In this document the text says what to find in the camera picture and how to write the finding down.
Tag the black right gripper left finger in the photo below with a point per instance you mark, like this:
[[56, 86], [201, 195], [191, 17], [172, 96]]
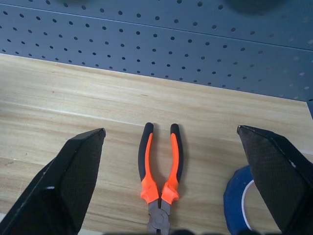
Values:
[[61, 186]]

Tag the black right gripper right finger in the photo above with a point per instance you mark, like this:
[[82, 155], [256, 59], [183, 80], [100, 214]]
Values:
[[278, 176]]

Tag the blue tape roll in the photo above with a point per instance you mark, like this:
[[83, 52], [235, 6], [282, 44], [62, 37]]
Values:
[[232, 195]]

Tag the orange and black pliers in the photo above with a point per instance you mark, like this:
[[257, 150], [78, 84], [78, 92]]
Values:
[[147, 188]]

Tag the grey metal pegboard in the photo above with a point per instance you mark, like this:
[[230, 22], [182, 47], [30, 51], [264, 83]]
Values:
[[146, 36]]

